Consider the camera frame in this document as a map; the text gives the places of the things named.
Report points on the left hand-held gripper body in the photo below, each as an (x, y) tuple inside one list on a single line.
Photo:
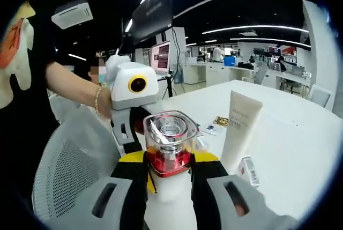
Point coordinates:
[(123, 93)]

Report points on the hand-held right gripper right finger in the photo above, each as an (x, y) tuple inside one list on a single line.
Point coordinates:
[(211, 192)]

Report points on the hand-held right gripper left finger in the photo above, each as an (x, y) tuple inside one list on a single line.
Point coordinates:
[(126, 187)]

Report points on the small pump skincare bottle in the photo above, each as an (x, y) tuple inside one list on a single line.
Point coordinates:
[(250, 171)]

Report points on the red collared white skincare bottle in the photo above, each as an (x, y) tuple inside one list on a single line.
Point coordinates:
[(168, 165)]

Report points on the silver skincare sachet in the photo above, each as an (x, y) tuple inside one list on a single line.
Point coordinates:
[(211, 129)]

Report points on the tall white skincare tube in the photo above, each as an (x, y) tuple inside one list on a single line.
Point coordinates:
[(238, 128)]

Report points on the gold skincare sachet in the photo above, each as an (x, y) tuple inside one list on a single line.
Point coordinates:
[(221, 121)]

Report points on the person's left hand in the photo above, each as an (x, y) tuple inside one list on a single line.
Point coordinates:
[(106, 104)]

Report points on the black tripod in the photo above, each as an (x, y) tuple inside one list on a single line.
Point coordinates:
[(168, 85)]

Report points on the computer monitor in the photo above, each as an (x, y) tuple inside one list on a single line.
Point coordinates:
[(161, 57)]

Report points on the white mesh office chair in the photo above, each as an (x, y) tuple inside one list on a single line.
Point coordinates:
[(67, 160)]

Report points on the large dark screen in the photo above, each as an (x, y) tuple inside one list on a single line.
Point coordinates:
[(152, 13)]

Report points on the ceiling air conditioner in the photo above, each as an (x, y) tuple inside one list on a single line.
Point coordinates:
[(72, 14)]

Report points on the person's black shirt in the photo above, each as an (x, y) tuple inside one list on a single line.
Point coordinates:
[(26, 133)]

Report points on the blue box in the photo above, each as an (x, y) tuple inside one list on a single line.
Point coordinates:
[(229, 61)]

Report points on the grey office chair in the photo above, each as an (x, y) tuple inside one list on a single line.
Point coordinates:
[(260, 74)]

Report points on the white framed chair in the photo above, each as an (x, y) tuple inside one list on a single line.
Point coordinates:
[(319, 96)]

